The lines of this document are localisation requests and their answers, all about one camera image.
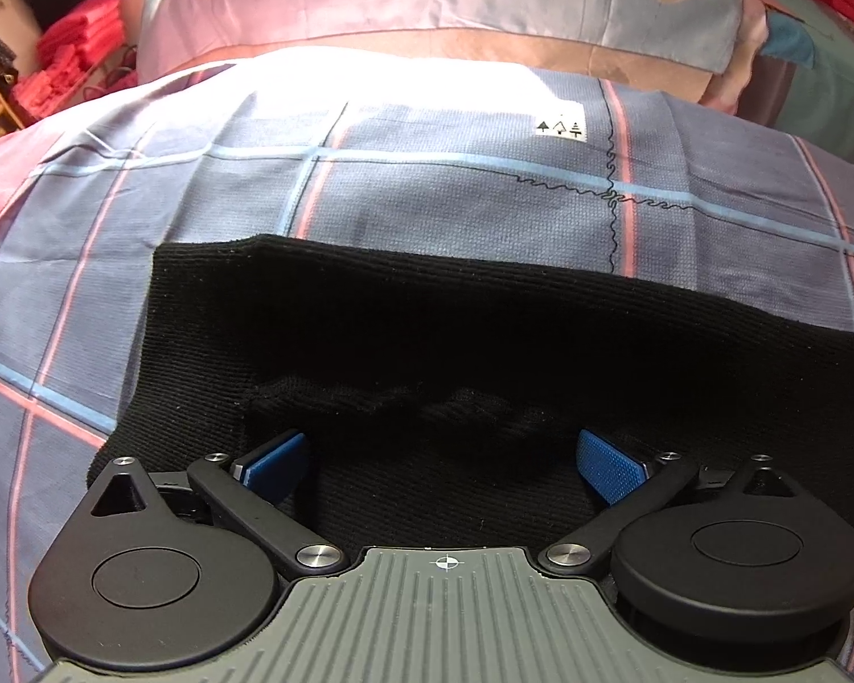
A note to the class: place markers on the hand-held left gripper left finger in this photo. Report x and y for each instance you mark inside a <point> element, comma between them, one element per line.
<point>277,466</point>

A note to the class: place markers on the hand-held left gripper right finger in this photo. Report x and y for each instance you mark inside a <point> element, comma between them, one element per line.
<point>610,466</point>

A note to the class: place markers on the black ribbed pants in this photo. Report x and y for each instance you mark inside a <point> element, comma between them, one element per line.
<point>427,341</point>

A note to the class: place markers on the plaid blue pink bed sheet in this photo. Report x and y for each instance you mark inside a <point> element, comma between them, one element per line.
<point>427,178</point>

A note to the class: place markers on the teal blanket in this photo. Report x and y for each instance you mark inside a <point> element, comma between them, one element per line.
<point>818,78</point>

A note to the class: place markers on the stack of red cloths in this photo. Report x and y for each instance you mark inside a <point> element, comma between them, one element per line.
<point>78,60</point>

